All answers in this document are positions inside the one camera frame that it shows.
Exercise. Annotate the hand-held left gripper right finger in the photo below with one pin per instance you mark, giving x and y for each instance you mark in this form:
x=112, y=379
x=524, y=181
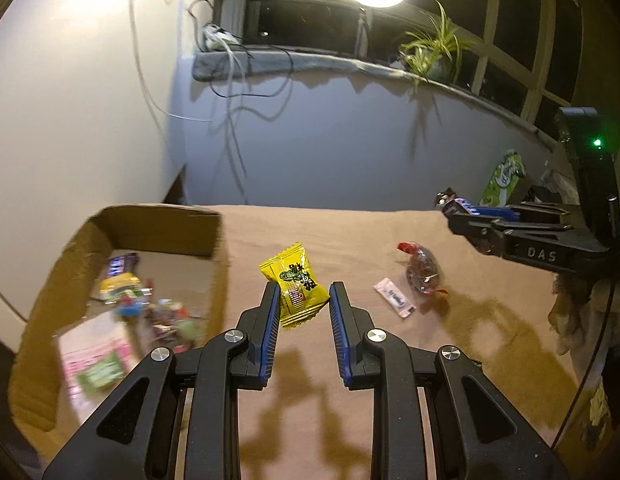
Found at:
x=340, y=330

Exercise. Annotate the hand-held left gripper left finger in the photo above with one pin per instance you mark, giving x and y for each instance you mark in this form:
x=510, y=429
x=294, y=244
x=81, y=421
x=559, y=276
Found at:
x=272, y=330

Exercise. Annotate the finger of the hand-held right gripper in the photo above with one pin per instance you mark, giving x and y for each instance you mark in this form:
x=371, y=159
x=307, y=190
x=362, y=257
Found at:
x=535, y=212
x=470, y=225

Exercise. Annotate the dark chocolate bar packet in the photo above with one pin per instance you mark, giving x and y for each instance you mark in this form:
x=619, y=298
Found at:
x=460, y=205

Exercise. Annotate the yellow candy packet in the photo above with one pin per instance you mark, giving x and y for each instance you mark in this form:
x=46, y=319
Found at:
x=295, y=280

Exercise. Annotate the brown red snack packet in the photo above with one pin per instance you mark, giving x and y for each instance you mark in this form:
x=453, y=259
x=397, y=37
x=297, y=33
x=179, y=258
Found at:
x=162, y=332

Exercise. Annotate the small blue white packet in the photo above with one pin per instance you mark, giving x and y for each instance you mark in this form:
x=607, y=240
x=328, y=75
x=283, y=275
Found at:
x=128, y=310

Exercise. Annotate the cardboard box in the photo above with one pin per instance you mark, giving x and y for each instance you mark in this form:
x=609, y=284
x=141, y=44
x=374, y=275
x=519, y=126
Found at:
x=164, y=230

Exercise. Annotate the snickers bar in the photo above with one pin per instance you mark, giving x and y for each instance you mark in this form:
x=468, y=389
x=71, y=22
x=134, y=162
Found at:
x=120, y=263

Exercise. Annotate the sliced bread packet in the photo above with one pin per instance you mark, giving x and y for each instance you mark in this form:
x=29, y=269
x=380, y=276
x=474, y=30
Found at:
x=89, y=355

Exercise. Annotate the green paper bag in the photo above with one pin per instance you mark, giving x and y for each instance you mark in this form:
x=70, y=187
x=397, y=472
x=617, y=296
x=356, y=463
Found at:
x=502, y=180

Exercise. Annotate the small pink packet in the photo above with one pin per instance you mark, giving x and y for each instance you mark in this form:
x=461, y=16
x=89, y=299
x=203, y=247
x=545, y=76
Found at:
x=395, y=297

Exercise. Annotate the clear bag of dark snack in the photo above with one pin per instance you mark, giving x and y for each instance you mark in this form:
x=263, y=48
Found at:
x=422, y=270

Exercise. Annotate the brown table cloth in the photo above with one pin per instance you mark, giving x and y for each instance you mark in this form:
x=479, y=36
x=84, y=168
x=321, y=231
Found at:
x=340, y=230

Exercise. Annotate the potted spider plant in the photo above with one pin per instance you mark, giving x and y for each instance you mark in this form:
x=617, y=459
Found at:
x=435, y=60

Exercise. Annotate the yellow patterned cloth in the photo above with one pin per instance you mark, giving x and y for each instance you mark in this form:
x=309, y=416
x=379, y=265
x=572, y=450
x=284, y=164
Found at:
x=597, y=405

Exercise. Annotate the black light tripod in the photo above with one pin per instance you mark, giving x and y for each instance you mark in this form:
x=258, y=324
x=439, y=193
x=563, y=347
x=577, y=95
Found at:
x=362, y=30

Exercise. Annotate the white power strip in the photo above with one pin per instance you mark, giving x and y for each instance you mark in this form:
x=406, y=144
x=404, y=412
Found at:
x=219, y=37

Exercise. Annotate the white window frame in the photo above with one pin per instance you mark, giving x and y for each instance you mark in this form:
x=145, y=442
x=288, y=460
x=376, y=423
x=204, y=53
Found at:
x=491, y=10

